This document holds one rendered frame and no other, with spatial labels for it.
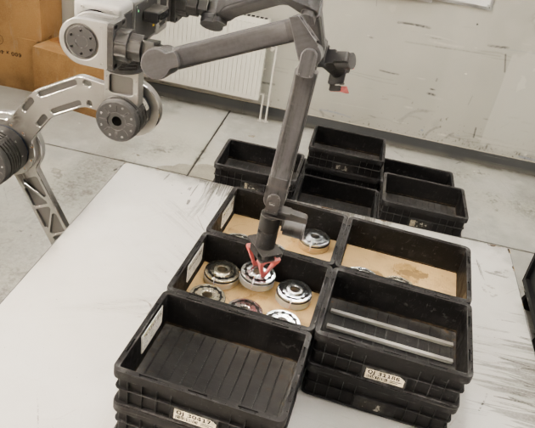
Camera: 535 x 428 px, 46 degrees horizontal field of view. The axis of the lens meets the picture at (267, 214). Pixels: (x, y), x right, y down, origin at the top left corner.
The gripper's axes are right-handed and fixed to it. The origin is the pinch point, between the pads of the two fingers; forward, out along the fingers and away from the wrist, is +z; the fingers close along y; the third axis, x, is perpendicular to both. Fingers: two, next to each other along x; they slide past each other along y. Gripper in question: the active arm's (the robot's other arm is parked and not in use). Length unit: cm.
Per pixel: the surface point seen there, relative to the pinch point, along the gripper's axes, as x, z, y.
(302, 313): -7.6, 6.3, -14.6
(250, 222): -13.8, 7.9, 31.2
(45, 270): 52, 22, 41
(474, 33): -263, 0, 189
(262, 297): 0.2, 6.7, -4.8
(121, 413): 48, 12, -26
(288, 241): -21.0, 7.3, 17.8
